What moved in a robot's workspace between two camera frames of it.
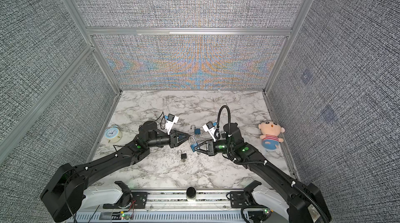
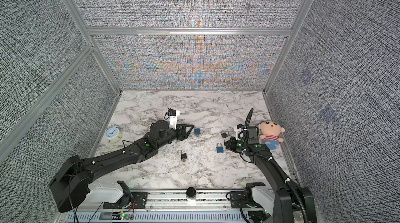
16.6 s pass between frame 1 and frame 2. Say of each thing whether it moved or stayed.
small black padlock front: stayed
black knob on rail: stayed
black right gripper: moved
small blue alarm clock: stayed
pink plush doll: stayed
